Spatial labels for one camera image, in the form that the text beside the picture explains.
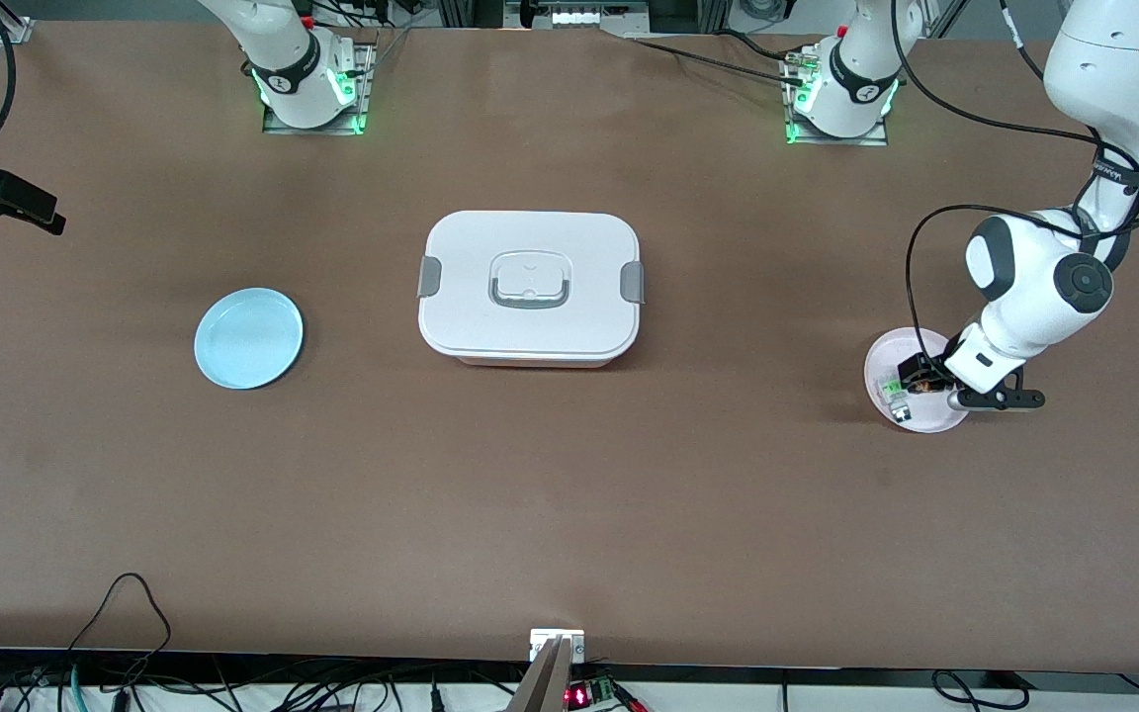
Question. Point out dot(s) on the circuit board with red display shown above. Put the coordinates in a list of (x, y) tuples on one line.
[(589, 694)]

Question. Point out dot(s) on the white power strip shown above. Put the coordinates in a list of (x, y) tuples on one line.
[(594, 17)]

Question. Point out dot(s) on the white table edge bracket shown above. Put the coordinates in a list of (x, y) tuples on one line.
[(542, 641)]

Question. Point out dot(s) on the white round plate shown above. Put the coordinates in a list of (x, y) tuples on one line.
[(916, 415)]

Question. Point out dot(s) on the white lidded storage box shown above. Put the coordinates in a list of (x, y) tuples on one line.
[(530, 326)]

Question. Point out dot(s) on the light blue round plate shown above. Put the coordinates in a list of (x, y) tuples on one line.
[(248, 341)]

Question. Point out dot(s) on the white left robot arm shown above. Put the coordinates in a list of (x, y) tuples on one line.
[(1034, 307)]

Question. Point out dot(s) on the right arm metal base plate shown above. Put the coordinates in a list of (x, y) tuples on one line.
[(365, 89)]

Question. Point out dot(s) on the green and white push-button switch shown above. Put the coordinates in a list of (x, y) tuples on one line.
[(892, 391)]

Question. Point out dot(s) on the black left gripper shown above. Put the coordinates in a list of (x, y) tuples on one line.
[(928, 368)]

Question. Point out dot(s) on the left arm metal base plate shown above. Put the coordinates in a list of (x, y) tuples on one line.
[(871, 140)]

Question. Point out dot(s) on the grey camera mount bar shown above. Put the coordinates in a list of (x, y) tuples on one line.
[(545, 682)]

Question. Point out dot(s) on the metal table corner bracket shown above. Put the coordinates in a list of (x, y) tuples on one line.
[(14, 32)]

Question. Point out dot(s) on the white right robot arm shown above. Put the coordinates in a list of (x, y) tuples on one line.
[(283, 59)]

